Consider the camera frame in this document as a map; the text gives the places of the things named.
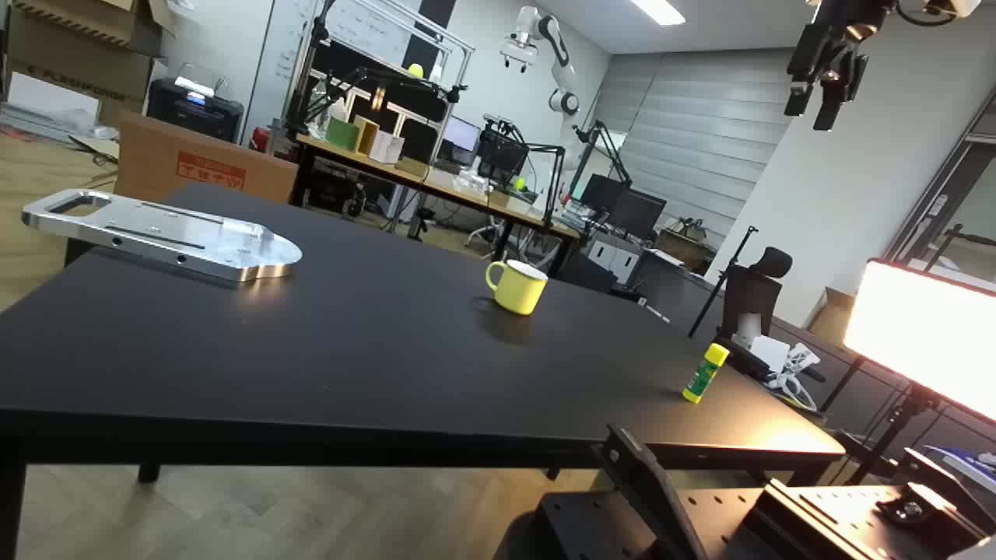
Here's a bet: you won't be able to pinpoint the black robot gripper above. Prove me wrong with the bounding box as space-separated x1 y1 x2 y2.
781 0 895 134

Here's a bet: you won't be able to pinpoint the yellow green glue stick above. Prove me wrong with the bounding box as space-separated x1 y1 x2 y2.
678 339 736 408

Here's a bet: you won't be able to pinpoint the black office chair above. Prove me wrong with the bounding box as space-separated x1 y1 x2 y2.
718 246 796 336

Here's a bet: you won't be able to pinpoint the black tripod pole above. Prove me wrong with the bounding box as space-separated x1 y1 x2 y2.
685 225 762 341

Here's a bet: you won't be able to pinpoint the black computer monitor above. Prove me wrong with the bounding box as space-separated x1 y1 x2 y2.
575 170 668 241

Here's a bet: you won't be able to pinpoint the bright white light panel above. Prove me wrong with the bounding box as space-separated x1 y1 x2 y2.
840 259 996 422

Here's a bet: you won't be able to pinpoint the white items pile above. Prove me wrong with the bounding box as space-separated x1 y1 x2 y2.
729 311 825 414

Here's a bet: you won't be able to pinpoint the black desktop device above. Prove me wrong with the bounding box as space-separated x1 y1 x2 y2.
473 115 533 192

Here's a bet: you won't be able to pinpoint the yellow mug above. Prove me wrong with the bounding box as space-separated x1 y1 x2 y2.
481 259 552 322

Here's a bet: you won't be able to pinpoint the long wooden desk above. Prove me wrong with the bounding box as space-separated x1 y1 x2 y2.
292 134 584 262

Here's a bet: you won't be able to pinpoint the black shelf rack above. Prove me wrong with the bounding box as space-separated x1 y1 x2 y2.
286 0 473 139

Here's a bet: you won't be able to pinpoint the green box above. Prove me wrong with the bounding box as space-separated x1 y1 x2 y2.
325 115 364 155

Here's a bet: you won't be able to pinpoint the black printer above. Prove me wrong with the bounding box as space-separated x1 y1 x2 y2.
145 75 245 147

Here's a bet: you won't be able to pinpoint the brown cardboard box red label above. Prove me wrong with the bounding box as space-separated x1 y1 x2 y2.
115 110 301 206

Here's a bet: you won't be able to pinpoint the silver metal plate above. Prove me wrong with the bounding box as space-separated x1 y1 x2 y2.
18 187 304 288

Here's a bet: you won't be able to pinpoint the stacked cardboard boxes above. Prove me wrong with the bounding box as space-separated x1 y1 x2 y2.
2 0 165 110

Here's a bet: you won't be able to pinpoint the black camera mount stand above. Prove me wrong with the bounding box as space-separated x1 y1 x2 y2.
533 420 996 560

